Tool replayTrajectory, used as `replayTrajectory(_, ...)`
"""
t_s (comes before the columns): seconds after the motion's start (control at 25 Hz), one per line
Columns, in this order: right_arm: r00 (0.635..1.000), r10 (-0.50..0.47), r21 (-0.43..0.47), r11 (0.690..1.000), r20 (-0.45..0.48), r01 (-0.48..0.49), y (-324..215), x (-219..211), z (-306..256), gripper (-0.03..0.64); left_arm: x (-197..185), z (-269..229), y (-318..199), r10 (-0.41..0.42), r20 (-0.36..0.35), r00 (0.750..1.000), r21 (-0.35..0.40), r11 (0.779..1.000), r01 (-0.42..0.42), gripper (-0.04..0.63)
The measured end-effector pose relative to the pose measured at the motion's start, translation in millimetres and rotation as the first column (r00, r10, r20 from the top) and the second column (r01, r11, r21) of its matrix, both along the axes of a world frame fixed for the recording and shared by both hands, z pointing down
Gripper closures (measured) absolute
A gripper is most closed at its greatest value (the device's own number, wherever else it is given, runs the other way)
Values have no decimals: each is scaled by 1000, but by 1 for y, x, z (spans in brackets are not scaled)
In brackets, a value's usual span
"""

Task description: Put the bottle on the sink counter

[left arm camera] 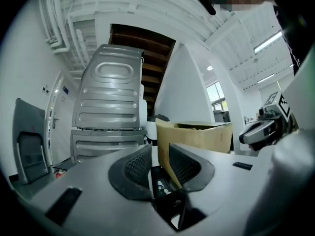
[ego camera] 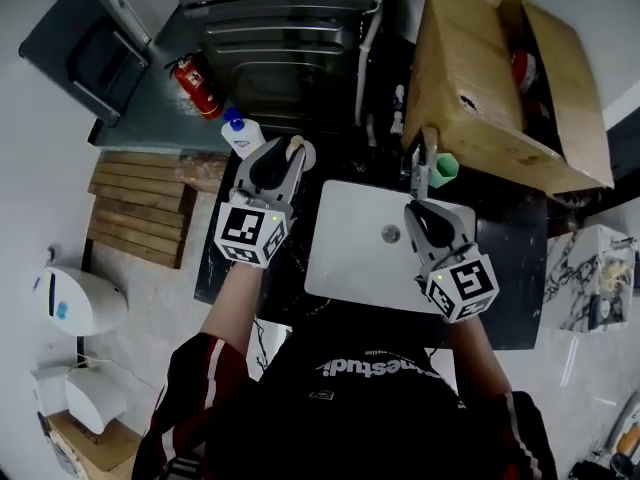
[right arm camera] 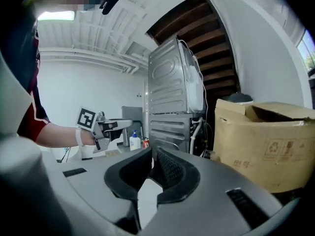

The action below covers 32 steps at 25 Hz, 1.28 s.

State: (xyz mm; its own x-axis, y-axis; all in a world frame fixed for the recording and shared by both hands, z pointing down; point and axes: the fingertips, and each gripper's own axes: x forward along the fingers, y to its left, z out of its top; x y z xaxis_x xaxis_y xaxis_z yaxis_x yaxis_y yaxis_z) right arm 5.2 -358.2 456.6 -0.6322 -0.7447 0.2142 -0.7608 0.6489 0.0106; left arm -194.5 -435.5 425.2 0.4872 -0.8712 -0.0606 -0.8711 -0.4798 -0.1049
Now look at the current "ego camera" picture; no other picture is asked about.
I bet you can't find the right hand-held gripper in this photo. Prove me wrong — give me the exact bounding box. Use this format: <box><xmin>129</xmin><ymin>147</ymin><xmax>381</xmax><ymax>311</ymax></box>
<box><xmin>403</xmin><ymin>198</ymin><xmax>501</xmax><ymax>325</ymax></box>

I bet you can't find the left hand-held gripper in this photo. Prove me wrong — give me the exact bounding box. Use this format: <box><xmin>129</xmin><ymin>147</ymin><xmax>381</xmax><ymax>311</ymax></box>
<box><xmin>213</xmin><ymin>136</ymin><xmax>308</xmax><ymax>270</ymax></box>

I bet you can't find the white bottle blue cap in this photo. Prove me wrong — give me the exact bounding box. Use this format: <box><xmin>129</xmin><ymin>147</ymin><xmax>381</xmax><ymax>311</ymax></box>
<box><xmin>220</xmin><ymin>107</ymin><xmax>267</xmax><ymax>162</ymax></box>

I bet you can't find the person's left forearm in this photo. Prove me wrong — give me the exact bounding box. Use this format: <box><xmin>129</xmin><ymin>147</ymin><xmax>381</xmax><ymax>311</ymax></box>
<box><xmin>199</xmin><ymin>261</ymin><xmax>267</xmax><ymax>365</ymax></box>

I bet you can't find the person's right forearm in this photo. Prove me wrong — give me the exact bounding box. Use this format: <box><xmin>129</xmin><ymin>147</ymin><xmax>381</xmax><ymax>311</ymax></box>
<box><xmin>448</xmin><ymin>314</ymin><xmax>515</xmax><ymax>400</ymax></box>

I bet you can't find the black marble sink counter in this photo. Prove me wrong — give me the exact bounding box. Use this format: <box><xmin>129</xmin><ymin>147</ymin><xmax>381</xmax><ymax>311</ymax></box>
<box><xmin>193</xmin><ymin>132</ymin><xmax>550</xmax><ymax>352</ymax></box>

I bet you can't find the white sink basin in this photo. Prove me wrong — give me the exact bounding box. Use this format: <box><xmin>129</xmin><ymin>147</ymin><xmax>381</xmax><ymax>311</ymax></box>
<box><xmin>303</xmin><ymin>179</ymin><xmax>478</xmax><ymax>315</ymax></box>

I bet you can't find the white round lid beige knob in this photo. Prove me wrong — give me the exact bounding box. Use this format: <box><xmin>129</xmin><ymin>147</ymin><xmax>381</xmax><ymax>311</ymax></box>
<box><xmin>283</xmin><ymin>135</ymin><xmax>318</xmax><ymax>173</ymax></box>

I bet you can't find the chrome faucet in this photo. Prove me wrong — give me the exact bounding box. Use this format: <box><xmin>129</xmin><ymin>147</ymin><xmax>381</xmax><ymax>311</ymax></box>
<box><xmin>399</xmin><ymin>126</ymin><xmax>442</xmax><ymax>202</ymax></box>

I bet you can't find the marble pattern cabinet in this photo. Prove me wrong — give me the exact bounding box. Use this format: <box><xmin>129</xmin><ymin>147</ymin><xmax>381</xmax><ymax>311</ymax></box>
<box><xmin>541</xmin><ymin>224</ymin><xmax>639</xmax><ymax>335</ymax></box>

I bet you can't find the green cup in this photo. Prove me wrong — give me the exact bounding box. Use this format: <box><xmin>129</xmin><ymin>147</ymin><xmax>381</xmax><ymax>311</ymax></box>
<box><xmin>430</xmin><ymin>152</ymin><xmax>461</xmax><ymax>190</ymax></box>

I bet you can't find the white drain pipe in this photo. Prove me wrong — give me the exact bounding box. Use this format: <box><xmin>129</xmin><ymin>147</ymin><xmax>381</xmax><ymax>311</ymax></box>
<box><xmin>353</xmin><ymin>0</ymin><xmax>385</xmax><ymax>129</ymax></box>

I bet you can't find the red fire extinguisher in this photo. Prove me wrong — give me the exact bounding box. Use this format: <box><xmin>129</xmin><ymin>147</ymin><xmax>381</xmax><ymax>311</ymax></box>
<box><xmin>166</xmin><ymin>51</ymin><xmax>225</xmax><ymax>121</ymax></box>

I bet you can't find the person's black red shirt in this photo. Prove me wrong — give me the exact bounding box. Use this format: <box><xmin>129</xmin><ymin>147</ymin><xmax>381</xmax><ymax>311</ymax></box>
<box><xmin>131</xmin><ymin>301</ymin><xmax>560</xmax><ymax>480</ymax></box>

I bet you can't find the wooden pallet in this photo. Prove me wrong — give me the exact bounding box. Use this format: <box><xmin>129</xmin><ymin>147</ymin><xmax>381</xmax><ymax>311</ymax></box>
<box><xmin>86</xmin><ymin>150</ymin><xmax>199</xmax><ymax>270</ymax></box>

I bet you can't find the large open cardboard box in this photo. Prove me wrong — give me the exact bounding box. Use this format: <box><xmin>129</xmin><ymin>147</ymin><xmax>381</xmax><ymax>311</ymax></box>
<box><xmin>401</xmin><ymin>0</ymin><xmax>616</xmax><ymax>200</ymax></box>

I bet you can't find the grey metal tube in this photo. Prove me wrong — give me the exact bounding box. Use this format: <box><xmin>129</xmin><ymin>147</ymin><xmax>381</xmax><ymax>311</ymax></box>
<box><xmin>603</xmin><ymin>391</ymin><xmax>640</xmax><ymax>450</ymax></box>

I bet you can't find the red canister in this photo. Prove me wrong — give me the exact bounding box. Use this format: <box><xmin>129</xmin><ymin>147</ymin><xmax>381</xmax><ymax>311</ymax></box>
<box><xmin>511</xmin><ymin>49</ymin><xmax>540</xmax><ymax>95</ymax></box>

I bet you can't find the orange tool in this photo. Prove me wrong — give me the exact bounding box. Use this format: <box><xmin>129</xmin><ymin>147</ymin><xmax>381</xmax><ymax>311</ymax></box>
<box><xmin>616</xmin><ymin>430</ymin><xmax>640</xmax><ymax>457</ymax></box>

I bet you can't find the grey plastic bin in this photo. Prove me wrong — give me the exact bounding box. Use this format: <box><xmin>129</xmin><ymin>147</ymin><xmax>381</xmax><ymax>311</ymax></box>
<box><xmin>18</xmin><ymin>0</ymin><xmax>152</xmax><ymax>128</ymax></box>

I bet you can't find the white toilet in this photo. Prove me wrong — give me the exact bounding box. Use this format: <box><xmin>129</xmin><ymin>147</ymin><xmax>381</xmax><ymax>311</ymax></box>
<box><xmin>28</xmin><ymin>261</ymin><xmax>130</xmax><ymax>338</ymax></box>

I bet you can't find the white paper roll holder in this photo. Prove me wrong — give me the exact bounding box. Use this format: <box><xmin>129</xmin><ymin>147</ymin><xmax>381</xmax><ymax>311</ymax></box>
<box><xmin>30</xmin><ymin>361</ymin><xmax>129</xmax><ymax>433</ymax></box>

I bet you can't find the small cardboard box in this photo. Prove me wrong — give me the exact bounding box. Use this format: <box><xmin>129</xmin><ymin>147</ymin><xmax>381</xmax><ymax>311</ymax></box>
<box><xmin>45</xmin><ymin>409</ymin><xmax>145</xmax><ymax>475</ymax></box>

